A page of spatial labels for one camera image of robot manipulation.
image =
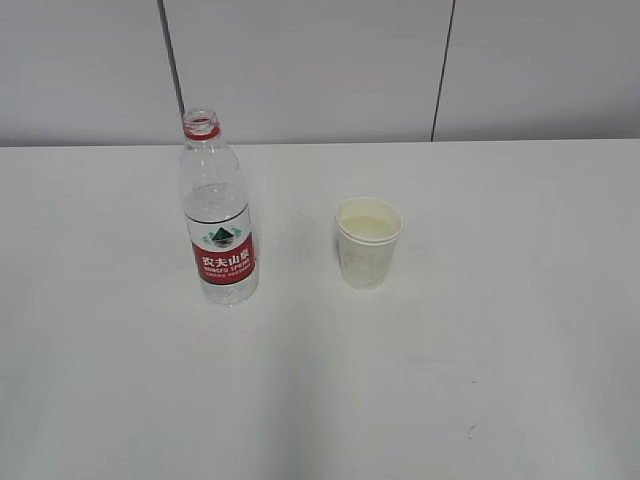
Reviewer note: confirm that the Nongfu Spring water bottle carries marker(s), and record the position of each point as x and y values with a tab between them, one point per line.
215	205

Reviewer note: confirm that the white paper cup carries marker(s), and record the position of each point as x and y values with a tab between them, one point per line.
367	233

